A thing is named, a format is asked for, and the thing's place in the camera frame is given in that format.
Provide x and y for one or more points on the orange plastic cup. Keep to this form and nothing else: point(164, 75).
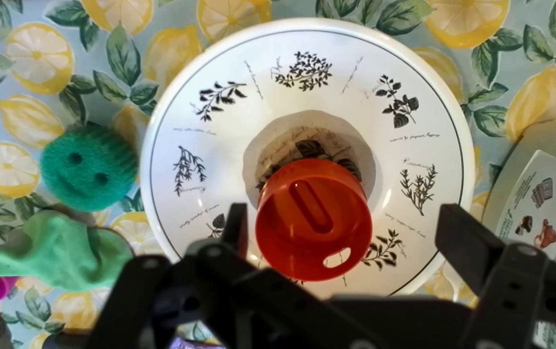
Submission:
point(309, 225)

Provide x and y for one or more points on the white herb print plate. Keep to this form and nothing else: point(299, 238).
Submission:
point(329, 83)

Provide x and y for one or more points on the lemon print tablecloth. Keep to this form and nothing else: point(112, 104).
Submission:
point(65, 19)

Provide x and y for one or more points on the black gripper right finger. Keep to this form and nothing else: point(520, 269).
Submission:
point(511, 296)

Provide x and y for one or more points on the green smiley sponge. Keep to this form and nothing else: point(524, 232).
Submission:
point(90, 167)

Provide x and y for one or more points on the white compost bin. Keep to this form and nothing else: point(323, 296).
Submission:
point(549, 186)

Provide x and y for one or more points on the green cloth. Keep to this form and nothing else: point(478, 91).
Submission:
point(57, 252)

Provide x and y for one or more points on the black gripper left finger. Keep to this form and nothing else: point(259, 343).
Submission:
point(143, 291)

